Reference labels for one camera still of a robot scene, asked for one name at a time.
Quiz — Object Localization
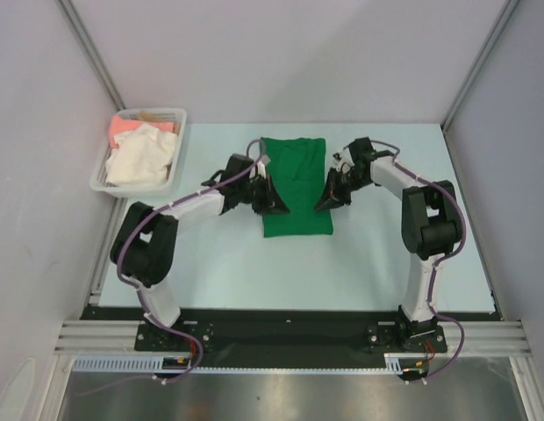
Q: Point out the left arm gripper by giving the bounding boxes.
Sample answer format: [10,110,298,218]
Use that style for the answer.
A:
[237,174,289,216]

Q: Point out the green t shirt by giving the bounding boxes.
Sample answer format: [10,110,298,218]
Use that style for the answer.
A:
[262,138,333,238]

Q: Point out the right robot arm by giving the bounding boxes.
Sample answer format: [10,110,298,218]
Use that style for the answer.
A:
[315,137,466,352]

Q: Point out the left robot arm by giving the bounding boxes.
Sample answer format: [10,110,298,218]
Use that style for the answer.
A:
[110,153,290,351]

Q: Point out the cream t shirt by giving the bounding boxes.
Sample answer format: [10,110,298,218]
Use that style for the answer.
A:
[105,124,178,188]

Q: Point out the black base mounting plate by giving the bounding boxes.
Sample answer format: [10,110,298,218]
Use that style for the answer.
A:
[80,306,500,353]

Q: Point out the brown t shirt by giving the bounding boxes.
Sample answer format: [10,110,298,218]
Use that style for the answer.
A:
[134,110,181,134]

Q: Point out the pink t shirt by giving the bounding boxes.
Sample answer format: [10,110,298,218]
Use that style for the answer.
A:
[108,116,175,149]

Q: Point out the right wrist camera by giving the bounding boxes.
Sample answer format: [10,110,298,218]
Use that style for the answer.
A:
[333,148,354,174]

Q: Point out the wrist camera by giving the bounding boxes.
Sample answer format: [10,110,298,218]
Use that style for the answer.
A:
[333,148,354,174]
[254,154,270,178]

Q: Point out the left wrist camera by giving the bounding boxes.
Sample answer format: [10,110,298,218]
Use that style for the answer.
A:
[254,154,270,178]

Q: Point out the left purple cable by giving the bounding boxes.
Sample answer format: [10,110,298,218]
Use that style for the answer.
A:
[76,139,269,396]

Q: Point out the purple cable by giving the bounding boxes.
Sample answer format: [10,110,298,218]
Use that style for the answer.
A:
[76,139,269,396]
[370,139,469,385]

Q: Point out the slotted grey cable duct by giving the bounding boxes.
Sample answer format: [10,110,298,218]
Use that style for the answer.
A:
[74,354,426,375]

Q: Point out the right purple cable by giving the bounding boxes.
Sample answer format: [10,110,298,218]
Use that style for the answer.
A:
[370,139,469,385]

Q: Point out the right vertical aluminium post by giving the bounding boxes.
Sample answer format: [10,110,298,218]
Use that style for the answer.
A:
[440,0,522,135]

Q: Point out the vertical aluminium post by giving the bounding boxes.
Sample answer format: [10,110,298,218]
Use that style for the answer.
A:
[54,0,125,111]
[440,0,522,135]

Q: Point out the left vertical aluminium post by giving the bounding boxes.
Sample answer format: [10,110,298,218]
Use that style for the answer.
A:
[54,0,125,111]

